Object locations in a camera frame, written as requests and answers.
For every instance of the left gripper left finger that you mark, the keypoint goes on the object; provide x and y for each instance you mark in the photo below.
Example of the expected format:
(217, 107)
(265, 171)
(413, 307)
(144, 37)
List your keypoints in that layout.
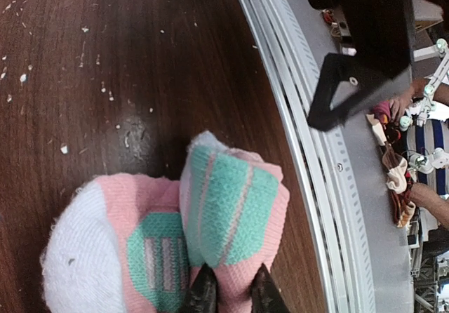
(202, 294)

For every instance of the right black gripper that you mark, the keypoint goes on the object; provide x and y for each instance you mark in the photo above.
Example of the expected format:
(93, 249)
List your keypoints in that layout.
(382, 31)

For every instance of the spare socks pile outside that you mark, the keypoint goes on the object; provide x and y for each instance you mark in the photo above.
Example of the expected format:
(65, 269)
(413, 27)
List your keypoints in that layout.
(399, 180)

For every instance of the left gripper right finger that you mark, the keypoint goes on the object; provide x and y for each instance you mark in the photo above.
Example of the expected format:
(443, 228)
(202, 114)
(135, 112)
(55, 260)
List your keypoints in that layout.
(265, 296)

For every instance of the pink patterned sock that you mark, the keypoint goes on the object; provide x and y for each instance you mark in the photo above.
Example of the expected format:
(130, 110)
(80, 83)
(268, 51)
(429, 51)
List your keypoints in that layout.
(134, 243)

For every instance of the background person hands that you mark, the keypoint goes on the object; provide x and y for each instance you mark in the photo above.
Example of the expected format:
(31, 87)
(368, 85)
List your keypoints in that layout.
(421, 194)

